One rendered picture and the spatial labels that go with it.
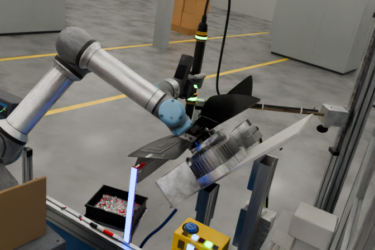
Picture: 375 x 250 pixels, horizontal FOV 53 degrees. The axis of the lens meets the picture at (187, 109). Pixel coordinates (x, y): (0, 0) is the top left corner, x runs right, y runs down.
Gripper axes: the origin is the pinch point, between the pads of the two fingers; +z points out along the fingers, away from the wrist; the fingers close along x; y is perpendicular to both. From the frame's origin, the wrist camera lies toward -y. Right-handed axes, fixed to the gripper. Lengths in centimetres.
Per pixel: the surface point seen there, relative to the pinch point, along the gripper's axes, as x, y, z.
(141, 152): -6.8, 29.2, -25.1
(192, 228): 25, 38, -40
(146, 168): -16, 49, -6
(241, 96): 20.5, 3.5, -3.3
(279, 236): 47, 59, 2
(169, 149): 1.8, 26.9, -18.8
